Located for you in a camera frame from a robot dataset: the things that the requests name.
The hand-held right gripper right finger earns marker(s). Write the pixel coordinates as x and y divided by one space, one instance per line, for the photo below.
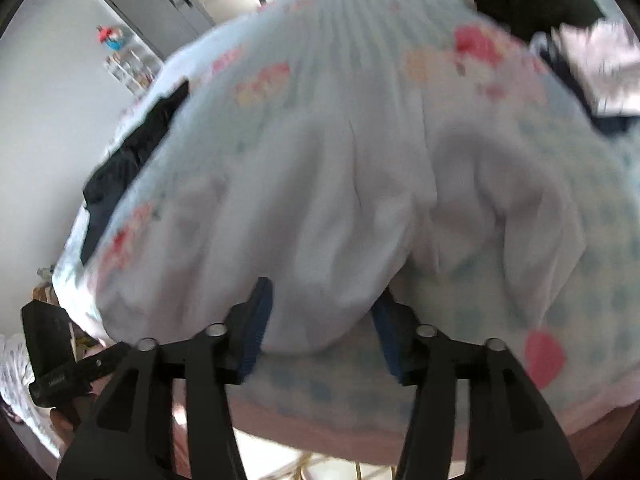
385 332

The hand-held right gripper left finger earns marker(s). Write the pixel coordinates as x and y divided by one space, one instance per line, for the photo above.
257 316

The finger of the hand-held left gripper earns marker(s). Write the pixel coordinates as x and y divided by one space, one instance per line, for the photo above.
107 357

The white shirt with navy collar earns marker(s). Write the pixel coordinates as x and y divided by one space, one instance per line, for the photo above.
300 210

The person's left hand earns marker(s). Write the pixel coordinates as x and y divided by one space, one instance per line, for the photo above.
70 420

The white patterned cloth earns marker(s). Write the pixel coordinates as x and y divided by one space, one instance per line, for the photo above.
17 375

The long black garment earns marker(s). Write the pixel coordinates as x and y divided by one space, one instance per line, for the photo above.
135 155

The white shelf with small figures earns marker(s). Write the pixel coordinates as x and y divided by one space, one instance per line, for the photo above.
130 70

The printed checkered blanket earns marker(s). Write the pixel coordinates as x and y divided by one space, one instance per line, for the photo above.
350 35

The red blue toy figure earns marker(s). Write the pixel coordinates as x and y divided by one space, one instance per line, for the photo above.
111 37

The grey door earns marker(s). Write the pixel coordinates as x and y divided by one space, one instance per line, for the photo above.
150 5

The pink white printed garment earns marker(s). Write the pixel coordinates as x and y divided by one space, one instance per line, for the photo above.
595 60

